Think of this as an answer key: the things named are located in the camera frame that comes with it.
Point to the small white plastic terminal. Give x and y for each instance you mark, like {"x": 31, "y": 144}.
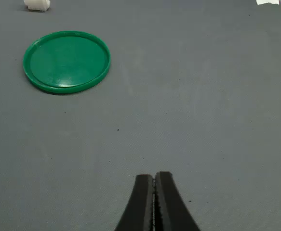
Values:
{"x": 37, "y": 4}

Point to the round green lid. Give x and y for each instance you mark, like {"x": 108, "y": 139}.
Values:
{"x": 66, "y": 62}

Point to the dark grey mat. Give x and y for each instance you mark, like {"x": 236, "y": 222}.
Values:
{"x": 178, "y": 108}

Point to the white tape cross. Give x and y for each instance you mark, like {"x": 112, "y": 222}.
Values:
{"x": 266, "y": 2}

